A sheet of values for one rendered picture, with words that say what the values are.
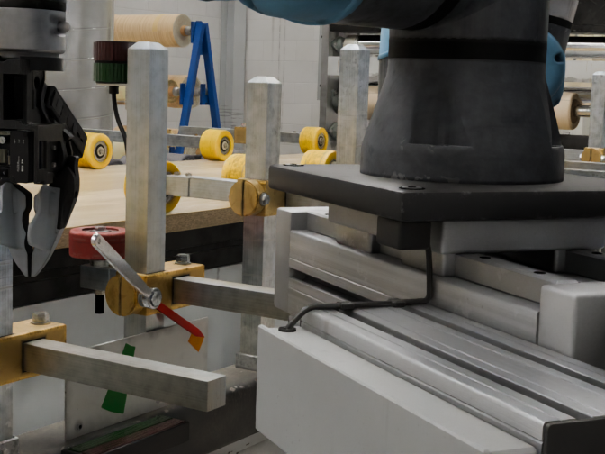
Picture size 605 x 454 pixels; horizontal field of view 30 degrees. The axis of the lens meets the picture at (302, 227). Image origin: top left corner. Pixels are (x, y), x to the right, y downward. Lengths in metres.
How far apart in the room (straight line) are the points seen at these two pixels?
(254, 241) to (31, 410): 0.38
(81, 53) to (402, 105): 4.72
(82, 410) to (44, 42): 0.44
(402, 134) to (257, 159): 0.78
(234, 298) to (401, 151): 0.59
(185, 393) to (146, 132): 0.39
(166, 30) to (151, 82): 7.35
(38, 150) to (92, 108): 4.46
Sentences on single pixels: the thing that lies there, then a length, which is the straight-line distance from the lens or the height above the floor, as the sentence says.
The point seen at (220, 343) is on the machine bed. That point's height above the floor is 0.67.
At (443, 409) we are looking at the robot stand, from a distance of 0.56.
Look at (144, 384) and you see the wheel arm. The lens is 1.12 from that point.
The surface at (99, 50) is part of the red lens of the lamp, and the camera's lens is 1.39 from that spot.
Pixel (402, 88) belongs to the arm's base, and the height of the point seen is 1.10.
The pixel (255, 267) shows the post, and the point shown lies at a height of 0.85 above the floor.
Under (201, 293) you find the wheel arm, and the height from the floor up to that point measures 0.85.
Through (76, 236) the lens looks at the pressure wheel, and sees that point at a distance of 1.47.
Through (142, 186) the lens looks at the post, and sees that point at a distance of 1.36.
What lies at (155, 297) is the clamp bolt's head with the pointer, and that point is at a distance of 1.35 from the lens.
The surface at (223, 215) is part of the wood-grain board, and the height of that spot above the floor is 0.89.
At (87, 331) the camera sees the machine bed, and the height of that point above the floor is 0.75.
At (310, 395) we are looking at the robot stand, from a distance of 0.66.
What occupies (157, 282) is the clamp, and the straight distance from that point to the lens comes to 1.38.
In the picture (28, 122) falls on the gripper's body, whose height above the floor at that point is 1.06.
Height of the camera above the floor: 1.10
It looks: 7 degrees down
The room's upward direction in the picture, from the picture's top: 2 degrees clockwise
